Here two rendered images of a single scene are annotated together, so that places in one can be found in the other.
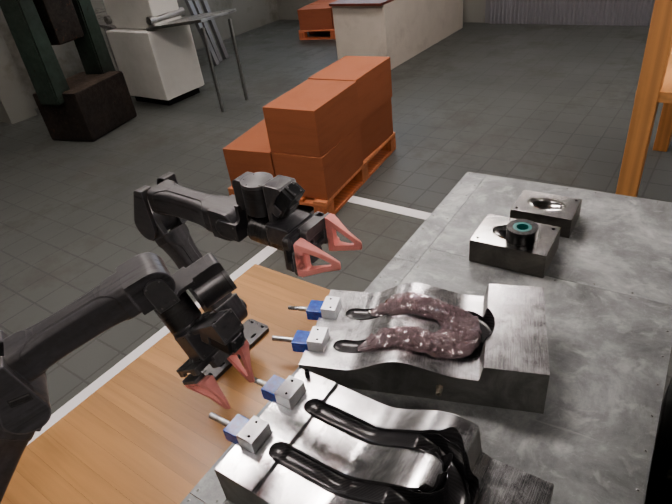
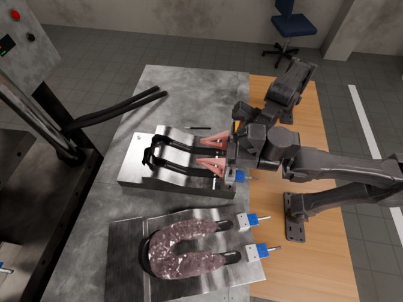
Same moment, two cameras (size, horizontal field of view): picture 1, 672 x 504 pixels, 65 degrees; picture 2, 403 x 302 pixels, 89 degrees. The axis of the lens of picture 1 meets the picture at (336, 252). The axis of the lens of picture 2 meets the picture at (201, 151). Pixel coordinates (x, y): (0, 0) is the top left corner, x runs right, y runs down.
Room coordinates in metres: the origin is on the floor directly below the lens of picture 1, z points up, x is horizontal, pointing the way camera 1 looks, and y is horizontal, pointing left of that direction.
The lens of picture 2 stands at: (0.96, -0.16, 1.65)
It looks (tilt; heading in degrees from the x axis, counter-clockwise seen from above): 57 degrees down; 150
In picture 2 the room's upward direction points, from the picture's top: straight up
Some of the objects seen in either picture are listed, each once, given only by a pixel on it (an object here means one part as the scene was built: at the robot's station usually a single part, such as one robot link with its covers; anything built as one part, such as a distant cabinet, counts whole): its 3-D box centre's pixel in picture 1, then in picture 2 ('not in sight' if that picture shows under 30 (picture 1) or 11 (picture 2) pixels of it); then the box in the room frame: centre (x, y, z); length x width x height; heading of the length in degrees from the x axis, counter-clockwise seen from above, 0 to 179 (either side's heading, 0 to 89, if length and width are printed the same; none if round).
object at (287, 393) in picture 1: (272, 387); (241, 176); (0.73, 0.16, 0.89); 0.13 x 0.05 x 0.05; 53
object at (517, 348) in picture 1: (422, 334); (185, 251); (0.85, -0.17, 0.85); 0.50 x 0.26 x 0.11; 70
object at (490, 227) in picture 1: (514, 244); not in sight; (1.17, -0.49, 0.83); 0.20 x 0.15 x 0.07; 53
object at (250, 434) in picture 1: (236, 428); not in sight; (0.64, 0.23, 0.89); 0.13 x 0.05 x 0.05; 53
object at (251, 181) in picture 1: (250, 204); (286, 153); (0.84, 0.14, 1.24); 0.12 x 0.09 x 0.12; 51
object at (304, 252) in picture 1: (321, 253); (216, 147); (0.72, 0.02, 1.20); 0.09 x 0.07 x 0.07; 51
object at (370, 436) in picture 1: (371, 452); (182, 156); (0.53, -0.01, 0.92); 0.35 x 0.16 x 0.09; 53
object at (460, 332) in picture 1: (420, 321); (185, 247); (0.85, -0.16, 0.90); 0.26 x 0.18 x 0.08; 70
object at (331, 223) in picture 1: (334, 242); (214, 158); (0.75, 0.00, 1.20); 0.09 x 0.07 x 0.07; 51
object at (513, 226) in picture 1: (521, 232); not in sight; (1.15, -0.49, 0.89); 0.08 x 0.08 x 0.04
